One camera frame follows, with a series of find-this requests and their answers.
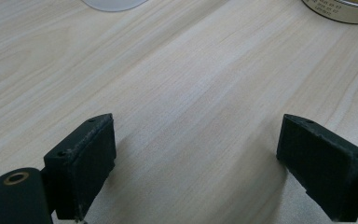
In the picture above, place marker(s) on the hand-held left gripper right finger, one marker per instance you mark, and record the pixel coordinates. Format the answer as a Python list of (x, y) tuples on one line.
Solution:
[(326, 161)]

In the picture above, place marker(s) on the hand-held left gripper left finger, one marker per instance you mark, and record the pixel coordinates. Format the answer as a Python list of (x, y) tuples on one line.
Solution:
[(80, 165)]

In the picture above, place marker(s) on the round metal tin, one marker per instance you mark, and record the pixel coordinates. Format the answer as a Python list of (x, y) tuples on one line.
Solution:
[(341, 10)]

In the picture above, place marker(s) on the white round plate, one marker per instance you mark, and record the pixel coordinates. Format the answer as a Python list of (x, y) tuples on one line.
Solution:
[(114, 4)]

